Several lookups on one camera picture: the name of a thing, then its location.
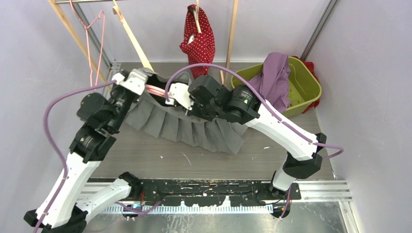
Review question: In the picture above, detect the pink hanger of grey skirt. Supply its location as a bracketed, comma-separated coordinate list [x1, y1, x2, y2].
[145, 84, 165, 98]

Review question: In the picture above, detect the grey skirt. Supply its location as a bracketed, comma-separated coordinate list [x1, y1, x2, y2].
[124, 67, 249, 156]

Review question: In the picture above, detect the purple skirt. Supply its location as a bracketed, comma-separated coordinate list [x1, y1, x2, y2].
[249, 52, 291, 113]

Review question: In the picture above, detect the wooden hanger of purple skirt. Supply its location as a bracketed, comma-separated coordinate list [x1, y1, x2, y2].
[112, 0, 154, 71]

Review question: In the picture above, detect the pink wire hanger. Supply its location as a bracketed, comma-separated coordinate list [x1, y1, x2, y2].
[69, 0, 105, 87]

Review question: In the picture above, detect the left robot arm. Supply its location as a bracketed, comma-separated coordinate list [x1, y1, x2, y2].
[24, 85, 143, 233]

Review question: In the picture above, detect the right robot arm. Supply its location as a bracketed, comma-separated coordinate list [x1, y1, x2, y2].
[188, 75, 326, 200]

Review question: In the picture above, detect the red polka dot skirt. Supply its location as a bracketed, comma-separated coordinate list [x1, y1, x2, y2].
[179, 4, 216, 65]

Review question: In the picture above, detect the wooden hanger of red skirt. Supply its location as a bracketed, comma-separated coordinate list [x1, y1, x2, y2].
[193, 0, 202, 33]

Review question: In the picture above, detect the olive green plastic basket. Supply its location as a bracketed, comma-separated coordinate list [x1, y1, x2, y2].
[237, 56, 322, 117]

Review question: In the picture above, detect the wooden clothes rack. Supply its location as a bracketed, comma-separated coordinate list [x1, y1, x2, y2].
[48, 0, 239, 69]

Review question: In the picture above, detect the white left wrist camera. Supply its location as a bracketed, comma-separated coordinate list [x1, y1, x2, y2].
[112, 68, 149, 96]

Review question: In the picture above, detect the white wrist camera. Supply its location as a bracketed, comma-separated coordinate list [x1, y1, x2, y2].
[112, 68, 149, 96]
[165, 83, 194, 110]

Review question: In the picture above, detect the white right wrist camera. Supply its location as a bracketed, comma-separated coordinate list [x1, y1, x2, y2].
[165, 83, 194, 110]

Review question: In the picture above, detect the metal corner rail left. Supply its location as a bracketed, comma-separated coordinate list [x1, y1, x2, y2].
[69, 0, 113, 91]

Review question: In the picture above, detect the metal corner rail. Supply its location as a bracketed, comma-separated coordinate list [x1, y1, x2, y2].
[300, 0, 340, 61]
[69, 0, 113, 91]

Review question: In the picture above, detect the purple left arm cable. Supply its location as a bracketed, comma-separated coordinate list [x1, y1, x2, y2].
[32, 80, 117, 233]

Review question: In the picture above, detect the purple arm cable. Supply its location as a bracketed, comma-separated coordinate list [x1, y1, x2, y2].
[32, 80, 117, 233]
[164, 63, 345, 161]

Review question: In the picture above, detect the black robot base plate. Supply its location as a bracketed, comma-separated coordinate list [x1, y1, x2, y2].
[86, 179, 302, 208]

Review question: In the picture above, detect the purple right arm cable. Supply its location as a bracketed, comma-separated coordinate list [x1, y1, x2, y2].
[164, 63, 345, 161]

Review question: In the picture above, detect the metal corner rail right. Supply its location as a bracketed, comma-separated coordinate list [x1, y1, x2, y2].
[300, 0, 340, 61]

